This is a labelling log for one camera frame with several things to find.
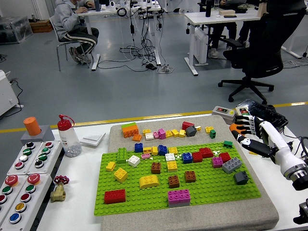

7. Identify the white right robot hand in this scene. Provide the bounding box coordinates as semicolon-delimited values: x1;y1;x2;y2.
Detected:
234;115;308;173

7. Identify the dark grey toy brick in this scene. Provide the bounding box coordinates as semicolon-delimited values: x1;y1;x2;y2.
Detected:
233;171;249;185

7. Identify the long grey toy brick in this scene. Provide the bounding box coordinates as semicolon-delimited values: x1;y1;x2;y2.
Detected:
221;157;243;174

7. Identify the dark grey roof brick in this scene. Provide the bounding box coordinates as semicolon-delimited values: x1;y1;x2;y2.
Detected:
185;126;198;137

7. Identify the long pink toy brick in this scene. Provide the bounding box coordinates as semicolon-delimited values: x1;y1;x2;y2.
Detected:
167;189;191;203

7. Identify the yellow arched toy brick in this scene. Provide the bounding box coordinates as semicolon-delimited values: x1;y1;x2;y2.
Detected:
139;175;160;190

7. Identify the large orange toy brick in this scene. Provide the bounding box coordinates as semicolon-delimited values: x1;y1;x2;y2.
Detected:
122;125;140;139

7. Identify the green studded baseplate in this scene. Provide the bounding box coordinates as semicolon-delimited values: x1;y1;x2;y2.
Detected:
93;141;262;217

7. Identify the tall green toy brick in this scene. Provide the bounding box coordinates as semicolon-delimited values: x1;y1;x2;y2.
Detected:
116;147;128;165

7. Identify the long red toy brick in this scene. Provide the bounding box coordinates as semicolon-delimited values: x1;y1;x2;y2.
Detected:
103;189;127;205

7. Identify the black device in plastic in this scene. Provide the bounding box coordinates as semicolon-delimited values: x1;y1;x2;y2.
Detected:
237;99;289;132

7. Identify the orange fruit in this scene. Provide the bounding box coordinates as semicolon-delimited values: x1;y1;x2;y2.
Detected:
229;123;247;140

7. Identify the grey-brown foam mat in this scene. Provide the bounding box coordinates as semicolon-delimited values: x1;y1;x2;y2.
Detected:
100;115;280;231

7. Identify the white desk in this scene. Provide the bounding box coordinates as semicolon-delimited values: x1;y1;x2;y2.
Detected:
281;11;308;60
184;8;263;77
77;3;162;72

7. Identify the black office chair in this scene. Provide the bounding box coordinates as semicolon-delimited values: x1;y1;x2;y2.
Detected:
218;0;308;105

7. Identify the seated person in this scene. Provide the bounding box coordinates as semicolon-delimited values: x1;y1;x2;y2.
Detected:
49;0;100;65
208;0;252;60

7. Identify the white computer tower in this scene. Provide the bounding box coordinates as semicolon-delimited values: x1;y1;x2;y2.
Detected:
193;27;209;66

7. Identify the wooden box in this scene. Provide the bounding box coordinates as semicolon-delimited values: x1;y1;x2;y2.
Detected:
218;9;236;17

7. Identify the black bottle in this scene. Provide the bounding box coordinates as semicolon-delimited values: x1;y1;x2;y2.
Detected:
205;0;215;18

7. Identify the clear bottle red cap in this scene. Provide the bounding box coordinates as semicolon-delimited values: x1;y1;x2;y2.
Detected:
57;114;82;158

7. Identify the brass valve red handwheel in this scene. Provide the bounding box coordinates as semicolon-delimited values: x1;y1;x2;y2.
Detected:
50;175;70;203

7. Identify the grey square block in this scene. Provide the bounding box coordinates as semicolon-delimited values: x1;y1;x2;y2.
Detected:
20;125;55;146

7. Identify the four-button control box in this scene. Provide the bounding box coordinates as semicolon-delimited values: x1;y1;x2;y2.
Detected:
6;141;43;176
26;141;64;175

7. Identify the orange cylinder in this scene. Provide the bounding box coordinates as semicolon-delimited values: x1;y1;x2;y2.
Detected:
23;116;42;137

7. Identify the emergency stop control box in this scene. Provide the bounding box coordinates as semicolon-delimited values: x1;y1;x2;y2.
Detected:
0;173;29;227
0;173;53;231

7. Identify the wooden crate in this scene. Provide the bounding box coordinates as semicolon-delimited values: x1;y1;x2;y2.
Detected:
29;19;54;34

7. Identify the white cabinet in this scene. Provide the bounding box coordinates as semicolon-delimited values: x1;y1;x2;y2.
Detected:
0;69;25;117

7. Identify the transparent storage box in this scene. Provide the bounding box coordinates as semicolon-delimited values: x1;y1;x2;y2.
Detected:
0;15;34;45

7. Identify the white two-button switch box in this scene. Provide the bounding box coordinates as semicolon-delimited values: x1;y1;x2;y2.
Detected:
235;106;251;116

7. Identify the grey two-button switch box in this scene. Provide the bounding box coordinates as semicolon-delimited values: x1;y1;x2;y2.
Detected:
211;105;237;125

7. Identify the tangle of black cables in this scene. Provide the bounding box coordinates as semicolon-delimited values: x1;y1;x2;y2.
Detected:
96;7;175;74

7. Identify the white wall switch plate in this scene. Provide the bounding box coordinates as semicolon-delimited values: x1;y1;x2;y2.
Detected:
79;131;106;147

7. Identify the metal frame chair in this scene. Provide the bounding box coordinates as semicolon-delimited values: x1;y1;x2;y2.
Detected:
49;16;93;72

